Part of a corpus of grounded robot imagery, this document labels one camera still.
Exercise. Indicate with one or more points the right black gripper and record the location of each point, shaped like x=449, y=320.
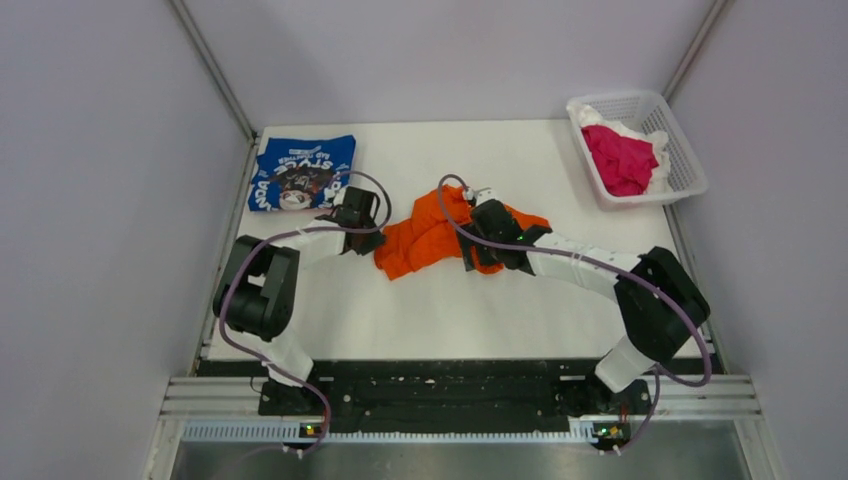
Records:
x=468, y=252

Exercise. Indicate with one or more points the orange t-shirt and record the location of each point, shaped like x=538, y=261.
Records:
x=426, y=237

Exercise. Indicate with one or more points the white cloth in basket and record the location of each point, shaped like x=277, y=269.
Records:
x=585, y=115

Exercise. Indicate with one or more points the left aluminium frame post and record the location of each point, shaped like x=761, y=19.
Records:
x=212, y=67

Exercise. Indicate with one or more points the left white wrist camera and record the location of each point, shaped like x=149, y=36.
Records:
x=339, y=198

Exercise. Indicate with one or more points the pink t-shirt in basket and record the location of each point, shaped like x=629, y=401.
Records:
x=627, y=166

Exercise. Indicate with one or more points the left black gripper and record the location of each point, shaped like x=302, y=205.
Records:
x=376, y=241

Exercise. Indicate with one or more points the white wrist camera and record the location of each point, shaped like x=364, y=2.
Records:
x=477, y=197
x=339, y=198

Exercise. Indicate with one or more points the blue folded printed t-shirt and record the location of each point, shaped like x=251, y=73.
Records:
x=297, y=174

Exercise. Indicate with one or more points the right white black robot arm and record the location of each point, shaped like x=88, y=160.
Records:
x=660, y=306

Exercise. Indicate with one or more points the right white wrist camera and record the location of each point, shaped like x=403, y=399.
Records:
x=477, y=197

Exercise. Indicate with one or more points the aluminium frame post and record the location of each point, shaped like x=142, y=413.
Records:
x=716, y=12
x=212, y=67

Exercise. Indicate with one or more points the right aluminium frame post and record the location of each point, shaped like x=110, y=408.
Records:
x=716, y=12

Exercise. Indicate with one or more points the white plastic mesh basket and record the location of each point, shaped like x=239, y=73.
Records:
x=645, y=112

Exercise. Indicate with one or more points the white slotted cable duct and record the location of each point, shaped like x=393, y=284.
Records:
x=277, y=431

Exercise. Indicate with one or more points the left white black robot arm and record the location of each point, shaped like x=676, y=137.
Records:
x=254, y=301

